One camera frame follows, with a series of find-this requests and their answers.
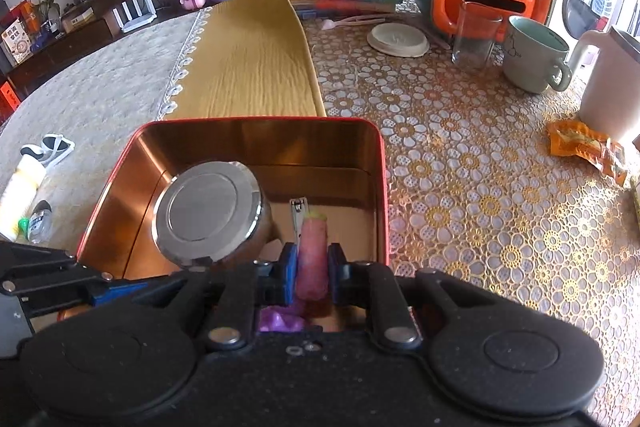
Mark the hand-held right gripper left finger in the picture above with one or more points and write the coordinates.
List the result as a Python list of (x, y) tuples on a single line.
[(287, 268)]

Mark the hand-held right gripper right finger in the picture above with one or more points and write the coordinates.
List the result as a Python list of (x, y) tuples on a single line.
[(335, 277)]

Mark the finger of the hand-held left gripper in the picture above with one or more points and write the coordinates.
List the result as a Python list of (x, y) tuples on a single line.
[(120, 293)]

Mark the pink tube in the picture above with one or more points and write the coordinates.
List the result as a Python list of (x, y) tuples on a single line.
[(312, 257)]

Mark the silver nail clipper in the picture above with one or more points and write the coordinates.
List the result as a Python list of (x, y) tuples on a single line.
[(298, 219)]

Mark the purple spiky hedgehog toy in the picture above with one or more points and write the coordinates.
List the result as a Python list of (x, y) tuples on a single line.
[(280, 319)]

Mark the round silver metal tin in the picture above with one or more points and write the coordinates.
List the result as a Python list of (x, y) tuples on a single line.
[(207, 212)]

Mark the red metal tin box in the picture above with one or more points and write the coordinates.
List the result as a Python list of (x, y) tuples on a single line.
[(310, 147)]

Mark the small green cap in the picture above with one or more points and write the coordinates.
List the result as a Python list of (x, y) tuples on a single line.
[(23, 228)]

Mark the white yellow bottle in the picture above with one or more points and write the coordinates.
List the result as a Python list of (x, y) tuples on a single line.
[(20, 187)]

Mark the white framed sunglasses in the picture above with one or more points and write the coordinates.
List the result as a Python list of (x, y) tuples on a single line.
[(50, 147)]

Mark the floral lace tablecloth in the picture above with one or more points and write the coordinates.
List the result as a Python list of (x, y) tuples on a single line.
[(475, 167)]

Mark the cream quilted tablecloth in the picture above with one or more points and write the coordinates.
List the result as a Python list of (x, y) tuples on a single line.
[(100, 82)]

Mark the yellow table mat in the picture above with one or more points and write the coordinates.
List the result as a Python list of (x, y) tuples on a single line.
[(250, 57)]

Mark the round white lid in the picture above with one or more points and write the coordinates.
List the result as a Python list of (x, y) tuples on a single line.
[(397, 39)]

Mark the pink plastic spoon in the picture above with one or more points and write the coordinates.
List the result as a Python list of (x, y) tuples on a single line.
[(350, 22)]

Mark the white orange snack box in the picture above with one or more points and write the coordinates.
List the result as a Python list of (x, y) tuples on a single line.
[(15, 42)]

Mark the cardboard box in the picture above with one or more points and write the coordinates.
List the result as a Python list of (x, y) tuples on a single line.
[(77, 19)]

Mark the clear drinking glass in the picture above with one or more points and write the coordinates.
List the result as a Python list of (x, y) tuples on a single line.
[(475, 37)]

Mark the white router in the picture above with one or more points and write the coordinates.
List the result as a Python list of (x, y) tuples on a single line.
[(135, 14)]

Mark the orange snack packet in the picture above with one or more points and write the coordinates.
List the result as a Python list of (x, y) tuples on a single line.
[(580, 142)]

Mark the pale green mug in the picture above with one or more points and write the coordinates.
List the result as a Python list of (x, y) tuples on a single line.
[(530, 57)]

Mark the white lidded jug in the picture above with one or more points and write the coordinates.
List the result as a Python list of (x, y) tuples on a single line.
[(607, 92)]

